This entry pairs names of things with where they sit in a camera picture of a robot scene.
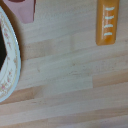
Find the floral rimmed white plate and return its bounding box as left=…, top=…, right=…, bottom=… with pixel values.
left=0, top=5, right=23, bottom=104

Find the orange rectangular block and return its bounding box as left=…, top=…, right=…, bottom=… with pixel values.
left=95, top=0, right=120, bottom=47

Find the pink cup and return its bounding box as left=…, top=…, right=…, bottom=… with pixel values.
left=3, top=0, right=37, bottom=24

